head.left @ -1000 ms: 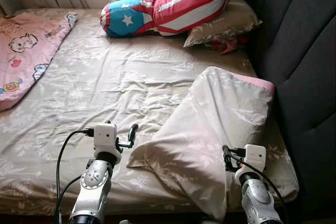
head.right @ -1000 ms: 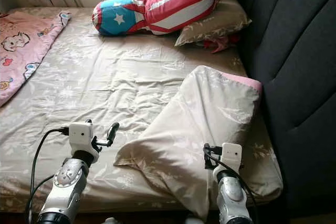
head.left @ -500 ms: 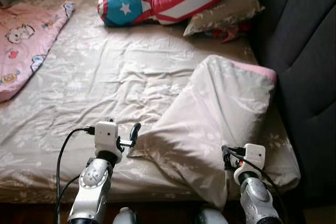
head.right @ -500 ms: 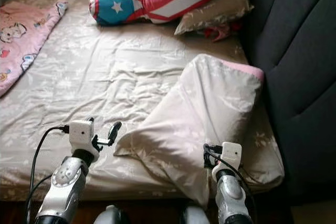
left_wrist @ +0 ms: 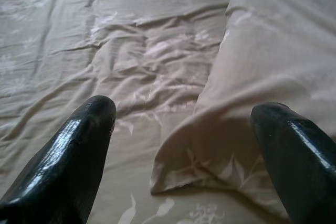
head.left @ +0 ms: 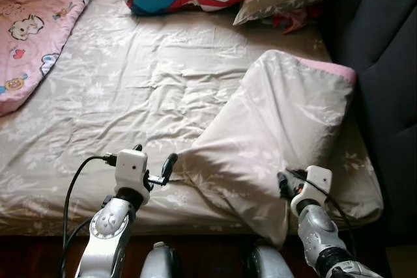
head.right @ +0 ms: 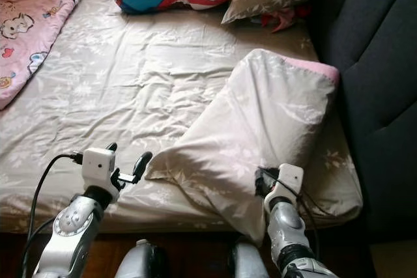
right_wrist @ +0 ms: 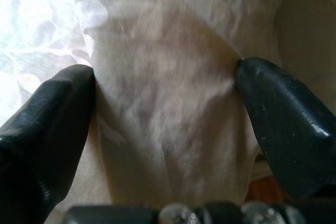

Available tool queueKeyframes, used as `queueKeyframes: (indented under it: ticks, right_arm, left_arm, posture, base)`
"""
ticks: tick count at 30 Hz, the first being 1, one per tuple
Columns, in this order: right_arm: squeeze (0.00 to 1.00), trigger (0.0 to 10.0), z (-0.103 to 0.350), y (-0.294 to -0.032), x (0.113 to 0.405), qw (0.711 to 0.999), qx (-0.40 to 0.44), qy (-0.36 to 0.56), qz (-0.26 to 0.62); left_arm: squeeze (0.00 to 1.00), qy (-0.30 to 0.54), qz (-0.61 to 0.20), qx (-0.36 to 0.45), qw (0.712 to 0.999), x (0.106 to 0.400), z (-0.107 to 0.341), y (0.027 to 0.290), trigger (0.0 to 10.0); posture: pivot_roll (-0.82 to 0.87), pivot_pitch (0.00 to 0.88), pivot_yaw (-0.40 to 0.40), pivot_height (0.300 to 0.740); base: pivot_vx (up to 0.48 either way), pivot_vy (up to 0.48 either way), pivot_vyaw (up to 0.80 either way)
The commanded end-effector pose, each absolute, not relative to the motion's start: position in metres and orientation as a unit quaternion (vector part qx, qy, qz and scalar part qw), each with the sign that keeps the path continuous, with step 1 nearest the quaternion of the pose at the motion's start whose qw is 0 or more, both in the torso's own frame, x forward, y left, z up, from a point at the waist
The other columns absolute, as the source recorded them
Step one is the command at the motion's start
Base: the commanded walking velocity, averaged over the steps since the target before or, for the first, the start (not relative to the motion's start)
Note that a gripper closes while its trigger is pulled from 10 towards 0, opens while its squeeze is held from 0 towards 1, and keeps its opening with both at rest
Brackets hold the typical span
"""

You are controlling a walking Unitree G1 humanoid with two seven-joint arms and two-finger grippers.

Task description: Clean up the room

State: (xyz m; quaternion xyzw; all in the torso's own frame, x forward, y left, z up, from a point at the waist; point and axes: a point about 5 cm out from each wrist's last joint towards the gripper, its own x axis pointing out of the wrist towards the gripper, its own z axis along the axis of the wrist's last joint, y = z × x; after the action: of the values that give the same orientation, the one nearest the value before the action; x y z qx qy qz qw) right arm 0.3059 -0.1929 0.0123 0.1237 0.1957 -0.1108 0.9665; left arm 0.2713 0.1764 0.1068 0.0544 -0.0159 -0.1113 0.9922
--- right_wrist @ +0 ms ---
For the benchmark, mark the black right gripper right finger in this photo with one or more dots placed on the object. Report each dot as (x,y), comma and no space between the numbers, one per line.
(288,129)

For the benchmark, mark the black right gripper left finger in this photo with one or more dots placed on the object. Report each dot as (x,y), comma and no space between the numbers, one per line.
(44,142)

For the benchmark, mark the bed with grey floral sheet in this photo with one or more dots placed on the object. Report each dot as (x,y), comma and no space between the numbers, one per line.
(168,77)

